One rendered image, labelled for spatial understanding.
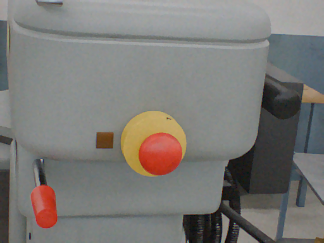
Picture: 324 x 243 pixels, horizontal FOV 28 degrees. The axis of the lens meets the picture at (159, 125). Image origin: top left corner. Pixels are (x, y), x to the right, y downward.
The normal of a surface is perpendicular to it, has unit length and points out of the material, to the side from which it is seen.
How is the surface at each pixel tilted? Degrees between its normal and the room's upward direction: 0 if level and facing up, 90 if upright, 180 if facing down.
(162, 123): 90
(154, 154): 88
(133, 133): 90
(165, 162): 94
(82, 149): 99
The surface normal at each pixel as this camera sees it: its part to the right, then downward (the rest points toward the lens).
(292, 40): 0.23, 0.30
